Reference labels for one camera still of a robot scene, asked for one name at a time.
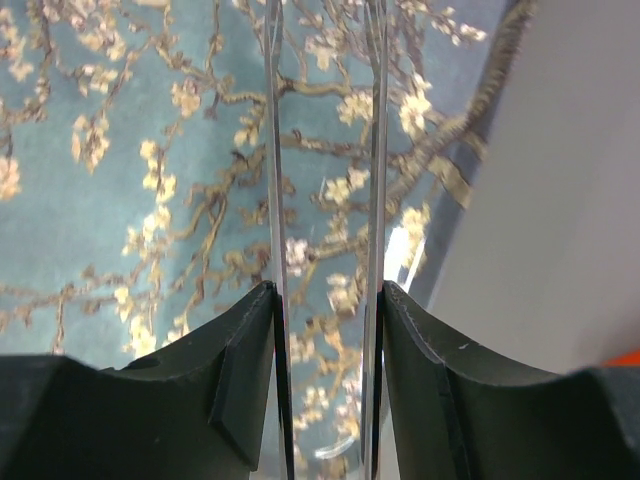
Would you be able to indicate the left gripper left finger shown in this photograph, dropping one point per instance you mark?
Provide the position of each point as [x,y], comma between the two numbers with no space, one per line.
[194,409]

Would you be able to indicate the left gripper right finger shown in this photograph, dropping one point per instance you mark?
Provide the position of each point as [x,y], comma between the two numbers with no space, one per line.
[463,411]

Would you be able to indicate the metal tongs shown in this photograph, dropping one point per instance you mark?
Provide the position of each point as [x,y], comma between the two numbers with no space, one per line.
[372,366]

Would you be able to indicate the orange chocolate box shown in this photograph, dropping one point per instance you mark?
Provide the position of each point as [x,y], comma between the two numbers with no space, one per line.
[630,359]

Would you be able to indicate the floral blue tray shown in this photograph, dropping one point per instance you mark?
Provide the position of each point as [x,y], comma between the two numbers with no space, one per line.
[134,184]

